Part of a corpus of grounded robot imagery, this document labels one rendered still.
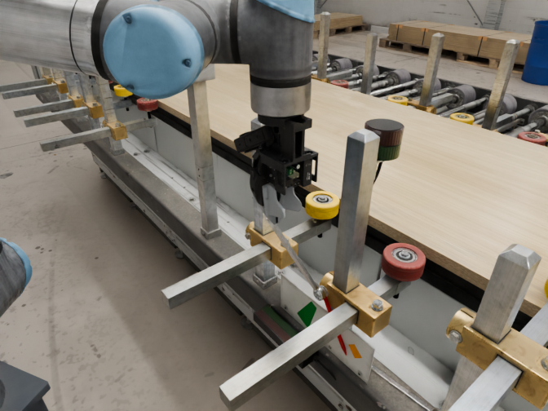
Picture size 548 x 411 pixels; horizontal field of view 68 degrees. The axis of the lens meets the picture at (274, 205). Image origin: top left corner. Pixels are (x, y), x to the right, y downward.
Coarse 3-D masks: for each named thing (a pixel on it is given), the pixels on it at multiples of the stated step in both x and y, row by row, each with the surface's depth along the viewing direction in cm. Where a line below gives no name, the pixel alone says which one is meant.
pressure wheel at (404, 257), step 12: (384, 252) 78; (396, 252) 79; (408, 252) 79; (420, 252) 78; (384, 264) 78; (396, 264) 75; (408, 264) 75; (420, 264) 75; (396, 276) 76; (408, 276) 76; (420, 276) 77
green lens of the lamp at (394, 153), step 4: (400, 144) 63; (380, 148) 62; (384, 148) 62; (388, 148) 62; (392, 148) 62; (396, 148) 62; (380, 152) 62; (384, 152) 62; (388, 152) 62; (392, 152) 62; (396, 152) 63; (380, 156) 62; (384, 156) 62; (388, 156) 62; (392, 156) 63; (396, 156) 63; (380, 160) 63; (384, 160) 63; (388, 160) 63
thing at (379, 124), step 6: (372, 120) 64; (378, 120) 64; (384, 120) 64; (390, 120) 64; (372, 126) 62; (378, 126) 62; (384, 126) 62; (390, 126) 62; (396, 126) 62; (378, 162) 63; (378, 168) 67; (378, 174) 67
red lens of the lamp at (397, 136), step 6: (366, 126) 62; (402, 126) 62; (378, 132) 61; (384, 132) 60; (390, 132) 60; (396, 132) 60; (402, 132) 61; (384, 138) 61; (390, 138) 61; (396, 138) 61; (402, 138) 63; (384, 144) 61; (390, 144) 61; (396, 144) 62
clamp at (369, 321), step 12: (324, 276) 78; (336, 288) 75; (360, 288) 75; (336, 300) 76; (348, 300) 73; (360, 300) 72; (372, 300) 72; (384, 300) 72; (360, 312) 71; (372, 312) 70; (384, 312) 70; (360, 324) 72; (372, 324) 70; (384, 324) 73; (372, 336) 71
